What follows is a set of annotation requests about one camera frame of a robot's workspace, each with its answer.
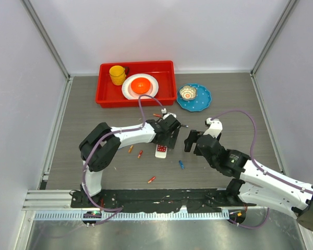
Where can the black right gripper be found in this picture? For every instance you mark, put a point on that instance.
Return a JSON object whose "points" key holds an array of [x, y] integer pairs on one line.
{"points": [[192, 136]]}

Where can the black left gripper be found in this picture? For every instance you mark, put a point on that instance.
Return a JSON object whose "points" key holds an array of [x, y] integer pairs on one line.
{"points": [[170, 144]]}

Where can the white red remote control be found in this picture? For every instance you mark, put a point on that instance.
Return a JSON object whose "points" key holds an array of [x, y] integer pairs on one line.
{"points": [[160, 151]]}

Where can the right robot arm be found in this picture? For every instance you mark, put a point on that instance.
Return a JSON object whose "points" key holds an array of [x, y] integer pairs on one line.
{"points": [[254, 183]]}

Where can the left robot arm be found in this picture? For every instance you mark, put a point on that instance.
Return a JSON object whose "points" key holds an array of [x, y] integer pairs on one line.
{"points": [[100, 146]]}

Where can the blue AAA battery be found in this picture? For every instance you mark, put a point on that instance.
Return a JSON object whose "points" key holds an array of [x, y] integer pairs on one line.
{"points": [[181, 164]]}

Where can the small patterned bowl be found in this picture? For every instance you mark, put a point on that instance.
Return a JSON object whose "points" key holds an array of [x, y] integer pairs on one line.
{"points": [[188, 92]]}

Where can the white plate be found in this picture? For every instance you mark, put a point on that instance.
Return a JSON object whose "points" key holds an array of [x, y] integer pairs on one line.
{"points": [[129, 94]]}

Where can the orange bowl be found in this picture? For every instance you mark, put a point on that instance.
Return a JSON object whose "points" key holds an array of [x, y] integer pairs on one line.
{"points": [[140, 85]]}

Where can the yellow cup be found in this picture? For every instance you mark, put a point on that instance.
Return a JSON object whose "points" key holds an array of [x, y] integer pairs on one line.
{"points": [[118, 74]]}

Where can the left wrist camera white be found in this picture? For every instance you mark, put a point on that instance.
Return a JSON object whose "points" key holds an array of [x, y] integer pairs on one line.
{"points": [[166, 114]]}

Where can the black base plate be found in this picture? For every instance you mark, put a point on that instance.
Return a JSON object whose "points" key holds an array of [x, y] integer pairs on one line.
{"points": [[160, 201]]}

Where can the white cable duct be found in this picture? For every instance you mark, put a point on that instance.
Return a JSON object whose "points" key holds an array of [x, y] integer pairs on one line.
{"points": [[142, 216]]}

